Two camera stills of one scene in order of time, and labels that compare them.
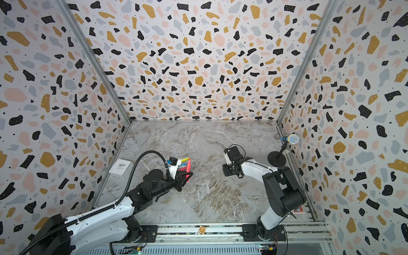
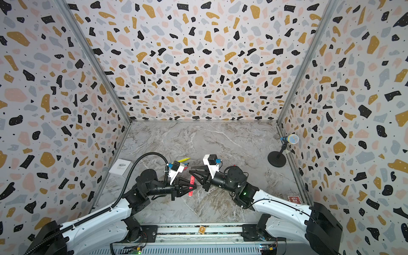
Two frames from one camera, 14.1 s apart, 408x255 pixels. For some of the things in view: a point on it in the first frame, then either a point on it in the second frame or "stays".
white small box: (122, 167) stays
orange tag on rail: (202, 229) stays
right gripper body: (228, 169) → (221, 181)
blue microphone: (292, 138) stays
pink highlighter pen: (188, 168) → (192, 181)
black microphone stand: (276, 158) stays
